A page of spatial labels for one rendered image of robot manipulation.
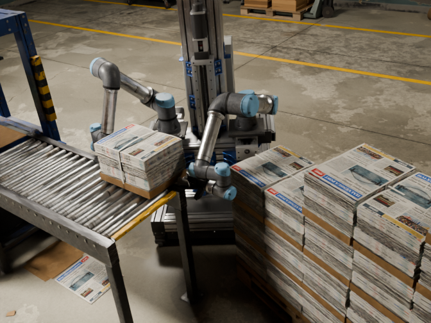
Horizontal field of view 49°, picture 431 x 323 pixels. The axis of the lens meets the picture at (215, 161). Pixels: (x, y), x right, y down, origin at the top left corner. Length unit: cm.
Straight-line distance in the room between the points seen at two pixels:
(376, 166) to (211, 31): 133
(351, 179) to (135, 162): 103
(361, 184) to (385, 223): 24
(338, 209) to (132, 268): 169
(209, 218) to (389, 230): 161
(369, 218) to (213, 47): 153
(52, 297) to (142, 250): 65
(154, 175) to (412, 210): 121
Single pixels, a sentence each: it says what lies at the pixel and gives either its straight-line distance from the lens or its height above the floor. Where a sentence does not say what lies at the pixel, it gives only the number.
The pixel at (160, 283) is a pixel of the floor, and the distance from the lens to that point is 314.
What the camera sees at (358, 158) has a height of 107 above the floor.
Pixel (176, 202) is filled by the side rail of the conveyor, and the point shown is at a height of 73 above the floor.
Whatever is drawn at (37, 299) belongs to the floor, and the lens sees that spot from 330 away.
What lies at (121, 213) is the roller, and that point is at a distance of 241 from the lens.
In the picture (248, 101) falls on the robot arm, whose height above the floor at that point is 119.
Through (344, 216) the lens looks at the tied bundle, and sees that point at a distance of 202.
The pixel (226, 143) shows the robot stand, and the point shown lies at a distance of 302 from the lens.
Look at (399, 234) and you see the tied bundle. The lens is 185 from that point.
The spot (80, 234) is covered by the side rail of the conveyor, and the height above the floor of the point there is 80.
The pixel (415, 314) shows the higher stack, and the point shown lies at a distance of 202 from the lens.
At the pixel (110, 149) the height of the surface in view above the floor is 103.
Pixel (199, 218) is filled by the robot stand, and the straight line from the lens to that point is 323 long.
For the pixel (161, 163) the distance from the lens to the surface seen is 242.
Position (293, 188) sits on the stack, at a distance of 240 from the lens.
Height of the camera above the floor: 219
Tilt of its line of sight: 31 degrees down
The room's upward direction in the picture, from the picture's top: 5 degrees counter-clockwise
